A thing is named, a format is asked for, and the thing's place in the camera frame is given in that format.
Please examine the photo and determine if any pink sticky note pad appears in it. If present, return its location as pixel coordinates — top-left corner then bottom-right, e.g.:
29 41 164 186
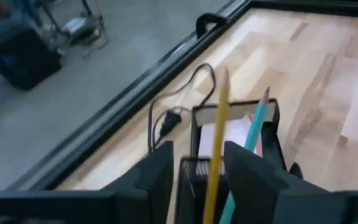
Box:
197 114 264 159

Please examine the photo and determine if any grey power adapter with cables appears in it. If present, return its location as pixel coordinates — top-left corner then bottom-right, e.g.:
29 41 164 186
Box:
59 0 108 60

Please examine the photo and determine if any black mesh desk organizer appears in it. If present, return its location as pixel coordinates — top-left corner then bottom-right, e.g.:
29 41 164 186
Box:
174 98 304 224

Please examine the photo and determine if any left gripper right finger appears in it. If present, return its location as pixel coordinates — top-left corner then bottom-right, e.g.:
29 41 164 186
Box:
224 141 329 224

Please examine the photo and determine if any yellow pencil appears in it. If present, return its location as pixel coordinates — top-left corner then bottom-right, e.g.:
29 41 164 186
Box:
202 67 231 224

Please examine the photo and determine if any teal pencil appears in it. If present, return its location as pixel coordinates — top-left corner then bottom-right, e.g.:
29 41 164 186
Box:
218 86 270 224

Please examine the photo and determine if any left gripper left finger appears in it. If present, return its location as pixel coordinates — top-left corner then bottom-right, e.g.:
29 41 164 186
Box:
103 140 175 224

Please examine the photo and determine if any black power cable with plug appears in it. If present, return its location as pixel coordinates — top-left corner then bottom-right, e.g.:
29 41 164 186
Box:
147 63 217 153

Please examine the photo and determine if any black box with blue light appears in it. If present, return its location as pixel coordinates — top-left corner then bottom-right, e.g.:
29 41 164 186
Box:
0 17 63 91

